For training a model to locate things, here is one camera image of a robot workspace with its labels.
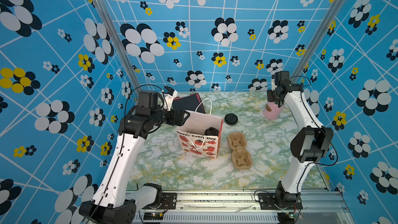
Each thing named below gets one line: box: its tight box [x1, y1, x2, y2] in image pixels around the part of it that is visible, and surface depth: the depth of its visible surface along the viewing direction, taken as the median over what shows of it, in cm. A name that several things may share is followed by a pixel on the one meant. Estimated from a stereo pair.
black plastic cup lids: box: [224, 113, 238, 126], surface depth 104 cm
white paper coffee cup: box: [204, 127, 219, 137], surface depth 82 cm
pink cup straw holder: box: [262, 101, 286, 120], surface depth 104 cm
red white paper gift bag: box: [176, 98, 224, 160], surface depth 78 cm
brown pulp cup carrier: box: [227, 131, 253, 170], surface depth 87 cm
